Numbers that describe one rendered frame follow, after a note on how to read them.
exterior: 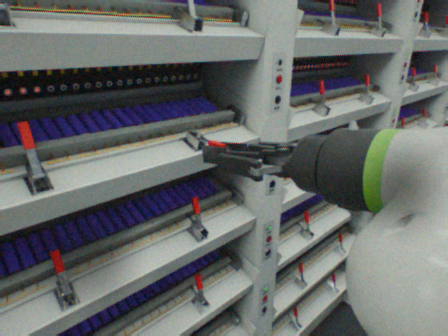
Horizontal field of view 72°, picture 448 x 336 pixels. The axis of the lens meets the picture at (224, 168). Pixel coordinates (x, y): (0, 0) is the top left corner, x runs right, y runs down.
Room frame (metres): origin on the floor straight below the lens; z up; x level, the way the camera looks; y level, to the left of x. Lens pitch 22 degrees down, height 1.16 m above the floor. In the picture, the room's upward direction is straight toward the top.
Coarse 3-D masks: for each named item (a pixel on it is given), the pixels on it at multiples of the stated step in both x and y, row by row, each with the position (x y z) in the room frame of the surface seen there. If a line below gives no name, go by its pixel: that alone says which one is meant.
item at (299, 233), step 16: (304, 208) 0.96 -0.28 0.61; (320, 208) 0.98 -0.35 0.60; (336, 208) 1.02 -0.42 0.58; (288, 224) 0.86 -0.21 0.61; (304, 224) 0.90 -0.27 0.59; (320, 224) 0.92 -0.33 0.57; (336, 224) 0.93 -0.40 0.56; (288, 240) 0.82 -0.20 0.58; (304, 240) 0.83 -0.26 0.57; (320, 240) 0.89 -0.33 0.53; (288, 256) 0.76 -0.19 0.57
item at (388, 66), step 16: (368, 0) 1.22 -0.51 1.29; (384, 0) 1.18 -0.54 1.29; (400, 0) 1.14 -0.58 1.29; (400, 16) 1.14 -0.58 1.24; (400, 48) 1.12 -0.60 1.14; (352, 64) 1.24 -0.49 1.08; (368, 64) 1.20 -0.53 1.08; (384, 64) 1.15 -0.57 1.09; (400, 64) 1.12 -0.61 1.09; (400, 96) 1.17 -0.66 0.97; (384, 112) 1.13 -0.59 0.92; (368, 128) 1.17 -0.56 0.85; (384, 128) 1.12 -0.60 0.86
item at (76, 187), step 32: (64, 96) 0.55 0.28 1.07; (96, 96) 0.59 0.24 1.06; (128, 96) 0.63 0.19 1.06; (224, 96) 0.73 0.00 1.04; (256, 128) 0.66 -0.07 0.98; (96, 160) 0.46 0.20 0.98; (128, 160) 0.48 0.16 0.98; (160, 160) 0.50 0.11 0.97; (192, 160) 0.53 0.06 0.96; (0, 192) 0.36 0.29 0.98; (64, 192) 0.38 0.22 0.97; (96, 192) 0.42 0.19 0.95; (128, 192) 0.46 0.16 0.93; (0, 224) 0.34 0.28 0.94; (32, 224) 0.36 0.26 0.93
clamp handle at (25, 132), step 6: (18, 126) 0.39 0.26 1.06; (24, 126) 0.39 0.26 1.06; (24, 132) 0.39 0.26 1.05; (30, 132) 0.39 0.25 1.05; (24, 138) 0.38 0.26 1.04; (30, 138) 0.39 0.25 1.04; (24, 144) 0.38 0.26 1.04; (30, 144) 0.39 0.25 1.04; (30, 150) 0.38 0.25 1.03; (30, 156) 0.38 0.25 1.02; (36, 156) 0.39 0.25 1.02; (30, 162) 0.38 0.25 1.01; (36, 162) 0.38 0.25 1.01; (36, 168) 0.38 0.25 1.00; (36, 174) 0.38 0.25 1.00
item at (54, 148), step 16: (224, 112) 0.67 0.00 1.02; (128, 128) 0.53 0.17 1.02; (144, 128) 0.54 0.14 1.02; (160, 128) 0.56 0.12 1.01; (176, 128) 0.58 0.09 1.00; (48, 144) 0.44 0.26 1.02; (64, 144) 0.45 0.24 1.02; (80, 144) 0.46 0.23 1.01; (96, 144) 0.48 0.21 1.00; (112, 144) 0.50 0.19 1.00; (0, 160) 0.39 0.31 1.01; (16, 160) 0.41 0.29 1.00; (64, 160) 0.43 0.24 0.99
